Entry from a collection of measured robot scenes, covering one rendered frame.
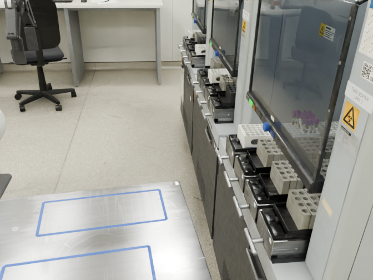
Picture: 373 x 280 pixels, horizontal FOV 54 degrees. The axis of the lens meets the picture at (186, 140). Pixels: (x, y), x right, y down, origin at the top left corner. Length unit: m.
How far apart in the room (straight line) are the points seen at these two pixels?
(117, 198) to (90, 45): 3.90
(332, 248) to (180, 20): 4.15
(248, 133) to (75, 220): 0.70
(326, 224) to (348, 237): 0.06
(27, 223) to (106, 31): 3.92
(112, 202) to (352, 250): 0.64
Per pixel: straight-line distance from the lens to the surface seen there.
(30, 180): 2.80
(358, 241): 0.93
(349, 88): 0.81
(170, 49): 4.88
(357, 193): 0.83
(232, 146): 1.42
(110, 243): 0.98
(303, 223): 1.03
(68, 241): 1.01
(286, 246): 1.05
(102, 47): 4.89
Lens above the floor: 1.50
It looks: 29 degrees down
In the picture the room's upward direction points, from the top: 1 degrees clockwise
